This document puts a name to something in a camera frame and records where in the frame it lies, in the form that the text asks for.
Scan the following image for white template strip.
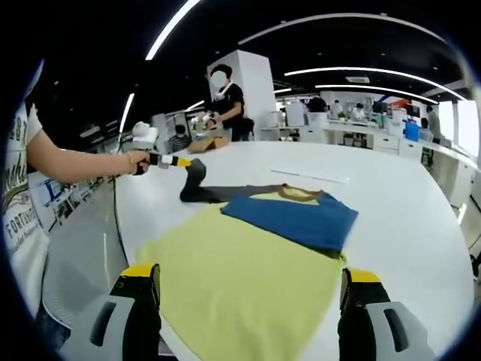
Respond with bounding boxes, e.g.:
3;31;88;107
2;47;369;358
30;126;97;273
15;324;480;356
270;168;350;185

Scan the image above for person's left hand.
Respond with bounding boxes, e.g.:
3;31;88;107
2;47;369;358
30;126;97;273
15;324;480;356
126;149;152;177

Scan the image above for blue container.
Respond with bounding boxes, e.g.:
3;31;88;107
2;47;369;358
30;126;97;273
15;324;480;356
404;119;421;141

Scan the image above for grey mesh chair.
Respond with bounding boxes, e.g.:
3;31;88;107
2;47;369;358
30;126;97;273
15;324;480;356
41;240;131;328

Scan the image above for short ceiling light strip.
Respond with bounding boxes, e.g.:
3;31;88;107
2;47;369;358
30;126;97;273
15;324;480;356
315;83;439;105

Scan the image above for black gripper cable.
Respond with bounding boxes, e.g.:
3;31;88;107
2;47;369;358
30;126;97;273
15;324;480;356
108;174;131;264

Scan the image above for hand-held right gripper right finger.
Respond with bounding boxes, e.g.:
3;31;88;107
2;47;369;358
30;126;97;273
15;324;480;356
337;267;437;361

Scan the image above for yellow grey blue garment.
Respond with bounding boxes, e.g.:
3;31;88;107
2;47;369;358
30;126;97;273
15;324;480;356
135;157;360;361

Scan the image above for bright ceiling light strip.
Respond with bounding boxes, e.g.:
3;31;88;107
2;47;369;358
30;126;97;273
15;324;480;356
145;0;204;61

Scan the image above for long ceiling light strip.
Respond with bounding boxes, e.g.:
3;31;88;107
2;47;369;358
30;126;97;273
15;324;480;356
283;66;467;101

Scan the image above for brown cardboard box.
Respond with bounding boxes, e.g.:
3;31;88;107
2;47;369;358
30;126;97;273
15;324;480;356
187;135;229;154

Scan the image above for person's white printed shirt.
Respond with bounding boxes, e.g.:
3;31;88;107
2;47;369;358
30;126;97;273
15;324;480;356
2;101;52;320

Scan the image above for person's blue jeans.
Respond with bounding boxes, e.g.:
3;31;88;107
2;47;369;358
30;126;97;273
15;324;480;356
35;308;72;354

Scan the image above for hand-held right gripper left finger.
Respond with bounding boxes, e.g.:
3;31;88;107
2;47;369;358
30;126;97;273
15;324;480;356
80;262;162;361

